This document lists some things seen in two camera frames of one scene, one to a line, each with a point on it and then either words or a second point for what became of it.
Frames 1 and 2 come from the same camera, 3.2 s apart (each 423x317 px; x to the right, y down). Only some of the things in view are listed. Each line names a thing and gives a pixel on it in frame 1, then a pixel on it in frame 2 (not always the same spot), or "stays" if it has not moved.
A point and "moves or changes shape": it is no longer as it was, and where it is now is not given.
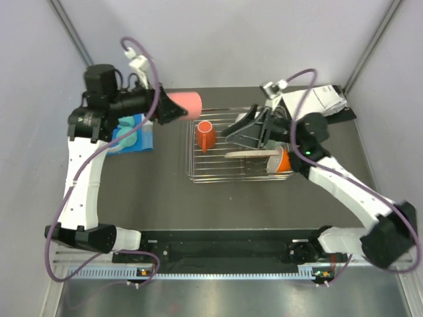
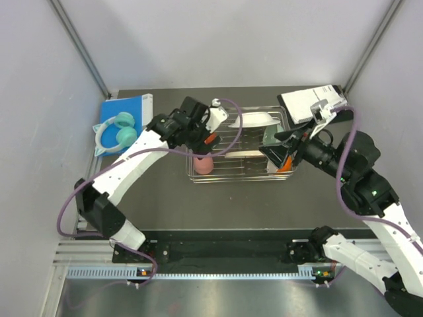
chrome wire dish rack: (205, 148) stays
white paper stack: (324, 100) stays
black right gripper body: (279, 129) → (317, 154)
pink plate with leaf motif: (252, 153) stays
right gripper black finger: (250, 136) → (279, 153)
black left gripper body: (134, 102) → (198, 134)
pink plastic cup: (190, 101) moves or changes shape
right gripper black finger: (249, 117) → (286, 135)
